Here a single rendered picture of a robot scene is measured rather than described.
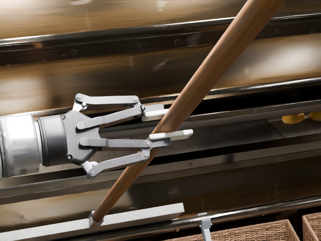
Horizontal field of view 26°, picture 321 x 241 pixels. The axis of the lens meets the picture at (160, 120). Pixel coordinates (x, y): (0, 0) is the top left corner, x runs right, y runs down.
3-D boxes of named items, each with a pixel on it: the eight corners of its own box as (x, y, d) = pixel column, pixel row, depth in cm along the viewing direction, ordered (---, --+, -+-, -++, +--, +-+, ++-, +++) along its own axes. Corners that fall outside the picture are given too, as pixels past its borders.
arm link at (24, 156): (3, 183, 106) (42, 178, 107) (4, 171, 97) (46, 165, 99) (-5, 126, 108) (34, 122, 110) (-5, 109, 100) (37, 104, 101)
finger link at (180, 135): (149, 134, 107) (150, 139, 107) (192, 128, 109) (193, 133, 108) (145, 139, 110) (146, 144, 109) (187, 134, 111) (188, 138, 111)
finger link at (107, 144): (79, 136, 104) (79, 145, 103) (152, 138, 106) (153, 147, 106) (76, 142, 107) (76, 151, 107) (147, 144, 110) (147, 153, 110)
